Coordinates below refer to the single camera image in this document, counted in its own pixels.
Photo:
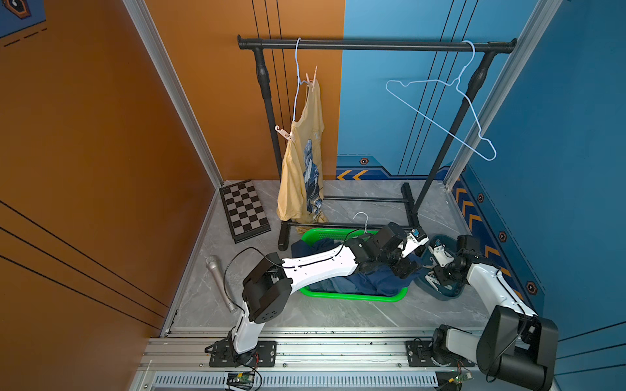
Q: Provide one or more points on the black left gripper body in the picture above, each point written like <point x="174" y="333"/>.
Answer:
<point x="403" y="267"/>

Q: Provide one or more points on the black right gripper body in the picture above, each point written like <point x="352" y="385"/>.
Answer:
<point x="446" y="274"/>

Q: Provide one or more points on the white clothespin front navy shirt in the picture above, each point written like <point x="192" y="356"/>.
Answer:
<point x="432" y="281"/>

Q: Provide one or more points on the navy printed t-shirt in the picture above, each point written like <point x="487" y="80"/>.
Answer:
<point x="381" y="282"/>

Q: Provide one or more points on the tan yellow t-shirt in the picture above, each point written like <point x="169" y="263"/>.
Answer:
<point x="301" y="191"/>

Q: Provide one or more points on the pink clothespin front tan shirt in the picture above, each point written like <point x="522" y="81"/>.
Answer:
<point x="287" y="135"/>

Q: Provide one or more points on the pink clothespin tan shirt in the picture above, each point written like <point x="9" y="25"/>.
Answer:
<point x="287" y="135"/>
<point x="311" y="82"/>

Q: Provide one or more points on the white wire hanger tan shirt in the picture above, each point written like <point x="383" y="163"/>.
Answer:
<point x="299" y="80"/>

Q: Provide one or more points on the white wire hanger navy shirt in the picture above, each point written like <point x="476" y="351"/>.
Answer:
<point x="362" y="226"/>

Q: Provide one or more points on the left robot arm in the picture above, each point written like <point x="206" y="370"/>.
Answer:
<point x="268" y="287"/>

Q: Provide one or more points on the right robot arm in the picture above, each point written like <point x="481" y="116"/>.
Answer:
<point x="517" y="345"/>

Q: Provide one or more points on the teal plastic bin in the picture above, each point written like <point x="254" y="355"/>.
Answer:
<point x="427" y="269"/>

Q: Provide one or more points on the green plastic basket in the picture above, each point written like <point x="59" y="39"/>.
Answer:
<point x="313" y="236"/>

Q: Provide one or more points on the checkered chess board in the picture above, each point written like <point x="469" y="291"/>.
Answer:
<point x="244" y="211"/>

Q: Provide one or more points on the silver metal cylinder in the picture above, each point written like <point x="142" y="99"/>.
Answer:
<point x="213" y="266"/>

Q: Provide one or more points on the green circuit board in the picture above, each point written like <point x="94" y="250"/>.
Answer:
<point x="240" y="380"/>

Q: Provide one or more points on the pink clothespin rear tan shirt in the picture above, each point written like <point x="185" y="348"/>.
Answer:
<point x="311" y="82"/>

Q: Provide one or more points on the black clothes rack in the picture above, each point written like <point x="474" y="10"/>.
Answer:
<point x="366" y="119"/>

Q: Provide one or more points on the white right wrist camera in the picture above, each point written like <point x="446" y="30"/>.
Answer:
<point x="440" y="255"/>

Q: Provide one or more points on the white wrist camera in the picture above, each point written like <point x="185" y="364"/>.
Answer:
<point x="416" y="243"/>
<point x="440" y="255"/>

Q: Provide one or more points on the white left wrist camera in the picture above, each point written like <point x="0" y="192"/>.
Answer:
<point x="416" y="243"/>

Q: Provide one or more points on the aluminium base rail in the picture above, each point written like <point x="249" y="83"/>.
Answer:
<point x="303" y="358"/>

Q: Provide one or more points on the aluminium corner post right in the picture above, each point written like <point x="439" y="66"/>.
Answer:
<point x="533" y="31"/>

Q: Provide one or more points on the aluminium corner post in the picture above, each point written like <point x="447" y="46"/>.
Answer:
<point x="148" y="32"/>
<point x="533" y="31"/>

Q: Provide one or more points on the aluminium corner post left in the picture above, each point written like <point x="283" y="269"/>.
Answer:
<point x="148" y="32"/>

